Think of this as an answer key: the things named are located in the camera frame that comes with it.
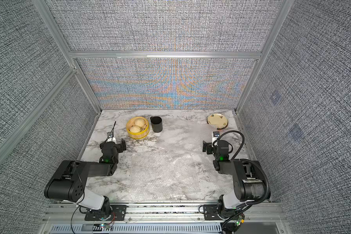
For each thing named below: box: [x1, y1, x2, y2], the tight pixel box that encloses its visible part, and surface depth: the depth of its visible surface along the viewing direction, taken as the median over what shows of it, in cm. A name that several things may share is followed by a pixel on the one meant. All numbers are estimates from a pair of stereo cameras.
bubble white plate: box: [117, 149, 233, 202], surface depth 87 cm
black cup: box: [150, 116, 163, 133], surface depth 108 cm
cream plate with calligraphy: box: [206, 113, 229, 130], surface depth 113 cm
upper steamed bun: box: [134, 117, 146, 128], surface depth 108 cm
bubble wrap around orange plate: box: [160, 117, 220, 150], surface depth 106 cm
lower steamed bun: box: [129, 125, 141, 134], surface depth 103 cm
